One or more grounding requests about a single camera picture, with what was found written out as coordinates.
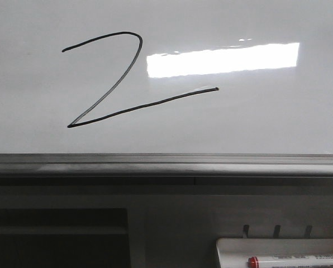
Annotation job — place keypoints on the red whiteboard marker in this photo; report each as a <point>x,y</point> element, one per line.
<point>292,261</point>

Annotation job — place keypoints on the grey aluminium whiteboard frame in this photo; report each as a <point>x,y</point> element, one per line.
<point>160,169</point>

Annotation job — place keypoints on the white marker tray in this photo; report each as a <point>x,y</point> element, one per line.
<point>234,252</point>

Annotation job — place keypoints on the white whiteboard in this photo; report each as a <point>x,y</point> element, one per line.
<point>166,76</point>

